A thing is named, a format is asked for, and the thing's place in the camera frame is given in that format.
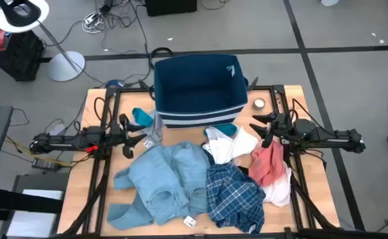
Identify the grey garment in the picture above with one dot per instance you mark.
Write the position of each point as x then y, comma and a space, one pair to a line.
155, 131

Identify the light blue denim jeans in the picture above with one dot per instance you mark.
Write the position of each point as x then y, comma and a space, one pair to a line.
167, 179

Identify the navy white striped fabric basket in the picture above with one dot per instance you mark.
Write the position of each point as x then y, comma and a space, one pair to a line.
197, 83

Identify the black power brick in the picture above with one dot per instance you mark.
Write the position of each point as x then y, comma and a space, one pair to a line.
46, 164

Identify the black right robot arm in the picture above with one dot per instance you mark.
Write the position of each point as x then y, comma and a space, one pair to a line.
330, 136

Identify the silver metal bracket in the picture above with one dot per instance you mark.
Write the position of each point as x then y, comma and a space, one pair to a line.
284, 141

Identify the black power adapter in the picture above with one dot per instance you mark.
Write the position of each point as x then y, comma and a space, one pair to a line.
107, 6

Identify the white tag reading Pants 3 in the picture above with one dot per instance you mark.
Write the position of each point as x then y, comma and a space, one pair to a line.
190, 221

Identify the red tool case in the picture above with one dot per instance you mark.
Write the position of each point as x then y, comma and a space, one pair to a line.
0, 40

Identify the white round lamp base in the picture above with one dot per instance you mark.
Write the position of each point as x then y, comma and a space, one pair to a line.
330, 2

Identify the coral and white shirt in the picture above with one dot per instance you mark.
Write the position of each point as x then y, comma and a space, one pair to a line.
267, 166

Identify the black aluminium table frame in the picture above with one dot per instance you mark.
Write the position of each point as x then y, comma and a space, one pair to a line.
99, 172

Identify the black garment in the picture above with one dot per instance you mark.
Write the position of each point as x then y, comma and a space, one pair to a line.
244, 171

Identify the small white shirt tag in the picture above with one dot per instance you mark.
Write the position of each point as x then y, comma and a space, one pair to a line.
252, 228

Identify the black storage crate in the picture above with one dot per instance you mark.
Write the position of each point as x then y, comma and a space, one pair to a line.
21, 59

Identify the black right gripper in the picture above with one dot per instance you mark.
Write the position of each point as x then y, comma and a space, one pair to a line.
282, 127

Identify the navy plaid shirt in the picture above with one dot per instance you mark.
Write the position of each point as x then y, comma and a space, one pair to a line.
230, 196

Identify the black box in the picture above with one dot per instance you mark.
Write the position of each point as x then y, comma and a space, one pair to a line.
170, 6

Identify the teal sock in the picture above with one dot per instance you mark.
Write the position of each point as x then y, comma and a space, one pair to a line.
229, 128
142, 116

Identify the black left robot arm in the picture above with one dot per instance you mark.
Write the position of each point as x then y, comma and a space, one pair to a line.
67, 141

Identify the grey cabinet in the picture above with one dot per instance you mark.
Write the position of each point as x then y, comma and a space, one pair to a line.
34, 206

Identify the small white garment tag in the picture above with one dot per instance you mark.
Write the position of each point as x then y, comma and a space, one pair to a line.
148, 143

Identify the silver tape roll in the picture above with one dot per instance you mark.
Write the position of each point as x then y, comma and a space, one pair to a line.
259, 104

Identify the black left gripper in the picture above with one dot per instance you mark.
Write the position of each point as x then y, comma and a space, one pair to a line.
121, 136

